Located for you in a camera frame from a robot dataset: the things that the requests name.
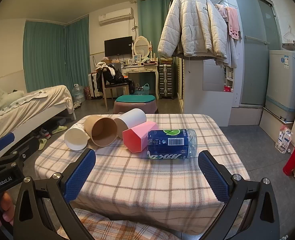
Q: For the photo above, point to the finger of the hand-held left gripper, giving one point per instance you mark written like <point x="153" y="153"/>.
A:
<point x="3" y="140"/>
<point x="30" y="144"/>

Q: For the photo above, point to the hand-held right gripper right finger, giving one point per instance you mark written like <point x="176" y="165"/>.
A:
<point x="215" y="178"/>

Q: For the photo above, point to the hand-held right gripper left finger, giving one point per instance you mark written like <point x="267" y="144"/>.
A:
<point x="79" y="173"/>

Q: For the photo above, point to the white paper cup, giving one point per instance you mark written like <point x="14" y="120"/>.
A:
<point x="75" y="139"/>

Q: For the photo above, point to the brown kraft paper cup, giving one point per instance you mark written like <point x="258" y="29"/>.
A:
<point x="103" y="133"/>

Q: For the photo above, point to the pink hexagonal cup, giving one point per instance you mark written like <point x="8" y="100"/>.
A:
<point x="143" y="132"/>

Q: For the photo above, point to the tall white cylinder cup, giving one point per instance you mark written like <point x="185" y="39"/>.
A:
<point x="135" y="118"/>

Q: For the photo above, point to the person's left hand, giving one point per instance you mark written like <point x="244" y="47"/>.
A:
<point x="5" y="205"/>

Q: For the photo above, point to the green slipper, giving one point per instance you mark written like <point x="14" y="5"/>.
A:
<point x="42" y="144"/>
<point x="59" y="129"/>

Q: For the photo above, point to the grey sneakers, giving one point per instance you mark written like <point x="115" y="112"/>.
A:
<point x="45" y="133"/>

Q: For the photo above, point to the bed with beige bedding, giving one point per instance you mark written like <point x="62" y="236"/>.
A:
<point x="30" y="110"/>

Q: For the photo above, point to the blue label plastic bottle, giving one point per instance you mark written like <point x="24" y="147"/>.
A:
<point x="172" y="145"/>

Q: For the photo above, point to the person's plaid pants leg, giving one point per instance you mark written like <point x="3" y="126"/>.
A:
<point x="100" y="226"/>

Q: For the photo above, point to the plaid tablecloth table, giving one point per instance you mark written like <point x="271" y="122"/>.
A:
<point x="142" y="185"/>

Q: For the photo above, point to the large water jug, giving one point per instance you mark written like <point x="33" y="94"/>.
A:
<point x="78" y="93"/>

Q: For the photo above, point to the white board panel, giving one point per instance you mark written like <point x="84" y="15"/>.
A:
<point x="272" y="125"/>

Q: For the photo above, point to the white plastic bag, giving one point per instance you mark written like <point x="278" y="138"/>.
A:
<point x="283" y="140"/>

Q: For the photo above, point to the teal topped stool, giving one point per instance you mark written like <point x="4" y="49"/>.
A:
<point x="127" y="107"/>

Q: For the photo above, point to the white suitcase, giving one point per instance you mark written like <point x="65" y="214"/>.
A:
<point x="93" y="85"/>

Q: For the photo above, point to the wide green curtain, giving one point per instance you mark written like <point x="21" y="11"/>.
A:
<point x="43" y="55"/>

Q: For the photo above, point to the green seat cushion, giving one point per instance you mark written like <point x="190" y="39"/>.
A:
<point x="135" y="98"/>

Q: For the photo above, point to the narrow green curtain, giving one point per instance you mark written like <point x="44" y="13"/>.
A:
<point x="77" y="52"/>

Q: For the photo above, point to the teal basket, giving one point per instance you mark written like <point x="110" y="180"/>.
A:
<point x="142" y="90"/>

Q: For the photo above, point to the wooden chair with clothes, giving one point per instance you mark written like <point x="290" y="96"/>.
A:
<point x="111" y="73"/>

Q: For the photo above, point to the silver suitcase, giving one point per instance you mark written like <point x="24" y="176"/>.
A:
<point x="166" y="81"/>

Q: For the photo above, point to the white washing machine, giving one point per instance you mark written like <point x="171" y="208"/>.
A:
<point x="285" y="80"/>

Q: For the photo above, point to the white dressing table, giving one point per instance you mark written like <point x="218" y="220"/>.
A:
<point x="141" y="69"/>

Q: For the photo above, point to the grey hanging garment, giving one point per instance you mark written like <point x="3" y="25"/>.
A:
<point x="232" y="53"/>

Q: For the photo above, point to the frosted glass sliding door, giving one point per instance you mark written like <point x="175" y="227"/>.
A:
<point x="252" y="55"/>

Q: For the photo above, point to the black television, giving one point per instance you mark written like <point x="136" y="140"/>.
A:
<point x="118" y="46"/>

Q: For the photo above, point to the oval white vanity mirror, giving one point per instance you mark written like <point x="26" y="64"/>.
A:
<point x="141" y="47"/>

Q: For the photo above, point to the white basin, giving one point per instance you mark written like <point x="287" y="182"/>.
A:
<point x="291" y="47"/>

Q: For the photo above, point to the white air conditioner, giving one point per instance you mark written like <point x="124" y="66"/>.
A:
<point x="115" y="16"/>

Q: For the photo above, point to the white puffer jacket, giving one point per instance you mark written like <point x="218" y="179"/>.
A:
<point x="190" y="25"/>

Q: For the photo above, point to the pink towel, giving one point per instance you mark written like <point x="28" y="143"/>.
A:
<point x="233" y="22"/>

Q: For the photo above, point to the tall green curtain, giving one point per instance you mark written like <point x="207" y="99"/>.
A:
<point x="150" y="17"/>

